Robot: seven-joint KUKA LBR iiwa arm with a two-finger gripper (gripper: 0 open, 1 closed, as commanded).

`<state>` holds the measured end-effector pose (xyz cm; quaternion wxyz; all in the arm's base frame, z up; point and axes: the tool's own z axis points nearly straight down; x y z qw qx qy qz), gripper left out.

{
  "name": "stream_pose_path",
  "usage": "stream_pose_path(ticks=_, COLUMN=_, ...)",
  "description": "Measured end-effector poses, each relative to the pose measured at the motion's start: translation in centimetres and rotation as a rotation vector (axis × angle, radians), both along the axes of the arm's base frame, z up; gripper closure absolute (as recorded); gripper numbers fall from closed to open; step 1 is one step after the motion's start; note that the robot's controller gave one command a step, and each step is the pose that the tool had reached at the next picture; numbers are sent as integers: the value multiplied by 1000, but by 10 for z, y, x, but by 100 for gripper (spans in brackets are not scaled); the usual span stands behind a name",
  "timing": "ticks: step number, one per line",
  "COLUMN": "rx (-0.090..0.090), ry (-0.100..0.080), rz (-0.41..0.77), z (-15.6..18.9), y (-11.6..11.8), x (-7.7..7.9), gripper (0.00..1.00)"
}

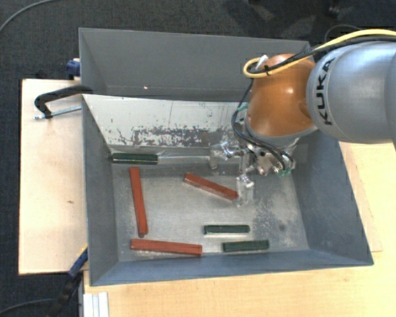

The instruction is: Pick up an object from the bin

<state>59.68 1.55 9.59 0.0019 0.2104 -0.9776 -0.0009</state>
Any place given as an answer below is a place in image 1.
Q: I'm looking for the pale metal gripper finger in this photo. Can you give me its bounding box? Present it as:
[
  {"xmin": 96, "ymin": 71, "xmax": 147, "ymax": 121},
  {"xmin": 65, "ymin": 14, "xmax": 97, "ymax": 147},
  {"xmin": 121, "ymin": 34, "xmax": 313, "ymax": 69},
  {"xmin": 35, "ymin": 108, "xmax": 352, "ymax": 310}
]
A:
[
  {"xmin": 210, "ymin": 141, "xmax": 244, "ymax": 169},
  {"xmin": 235, "ymin": 174, "xmax": 255, "ymax": 209}
]

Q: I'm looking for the red-brown flat block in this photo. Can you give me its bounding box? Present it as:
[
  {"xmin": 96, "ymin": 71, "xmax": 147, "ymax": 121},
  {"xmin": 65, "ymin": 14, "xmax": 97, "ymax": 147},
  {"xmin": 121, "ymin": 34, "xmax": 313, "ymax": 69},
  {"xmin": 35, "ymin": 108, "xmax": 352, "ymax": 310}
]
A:
[
  {"xmin": 129, "ymin": 166, "xmax": 149, "ymax": 238},
  {"xmin": 183, "ymin": 172, "xmax": 240, "ymax": 201},
  {"xmin": 130, "ymin": 238, "xmax": 203, "ymax": 257}
]

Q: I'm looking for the dark green flat block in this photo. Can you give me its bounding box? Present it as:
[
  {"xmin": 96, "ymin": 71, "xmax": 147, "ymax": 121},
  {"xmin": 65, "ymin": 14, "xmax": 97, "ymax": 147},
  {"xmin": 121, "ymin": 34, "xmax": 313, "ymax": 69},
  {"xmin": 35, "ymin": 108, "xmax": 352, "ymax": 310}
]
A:
[
  {"xmin": 112, "ymin": 153, "xmax": 160, "ymax": 166},
  {"xmin": 222, "ymin": 239, "xmax": 271, "ymax": 253},
  {"xmin": 203, "ymin": 224, "xmax": 251, "ymax": 235}
]

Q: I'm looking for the grey metal bin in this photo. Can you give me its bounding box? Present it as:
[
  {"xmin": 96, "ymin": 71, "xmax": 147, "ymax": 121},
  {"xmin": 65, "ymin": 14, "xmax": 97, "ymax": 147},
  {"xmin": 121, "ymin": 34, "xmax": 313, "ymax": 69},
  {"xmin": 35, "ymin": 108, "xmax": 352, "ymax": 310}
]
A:
[{"xmin": 78, "ymin": 27, "xmax": 374, "ymax": 287}]

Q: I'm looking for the pale wood board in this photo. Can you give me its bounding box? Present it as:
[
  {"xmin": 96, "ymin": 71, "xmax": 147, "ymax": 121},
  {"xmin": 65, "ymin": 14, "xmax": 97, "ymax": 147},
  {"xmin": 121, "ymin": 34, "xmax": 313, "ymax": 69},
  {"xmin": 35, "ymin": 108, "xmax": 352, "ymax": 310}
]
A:
[{"xmin": 18, "ymin": 79, "xmax": 88, "ymax": 275}]

